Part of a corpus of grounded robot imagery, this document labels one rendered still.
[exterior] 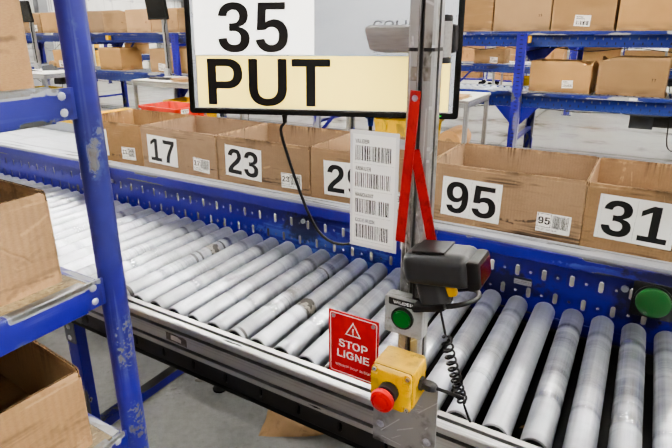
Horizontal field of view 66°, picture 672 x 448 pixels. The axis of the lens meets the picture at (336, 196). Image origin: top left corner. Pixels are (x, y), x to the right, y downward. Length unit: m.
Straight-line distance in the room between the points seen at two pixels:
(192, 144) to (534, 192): 1.18
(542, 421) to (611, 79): 4.79
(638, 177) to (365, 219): 0.97
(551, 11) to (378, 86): 5.08
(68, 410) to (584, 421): 0.81
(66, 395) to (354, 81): 0.61
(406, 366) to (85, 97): 0.61
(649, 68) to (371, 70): 4.80
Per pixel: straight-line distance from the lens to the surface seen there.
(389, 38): 0.89
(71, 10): 0.56
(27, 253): 0.60
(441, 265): 0.76
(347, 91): 0.91
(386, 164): 0.81
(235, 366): 1.21
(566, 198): 1.38
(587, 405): 1.10
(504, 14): 6.00
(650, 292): 1.36
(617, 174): 1.65
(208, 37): 0.98
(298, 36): 0.93
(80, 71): 0.56
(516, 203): 1.40
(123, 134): 2.23
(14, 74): 0.57
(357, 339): 0.95
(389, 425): 1.03
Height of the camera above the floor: 1.39
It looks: 18 degrees down
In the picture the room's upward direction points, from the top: straight up
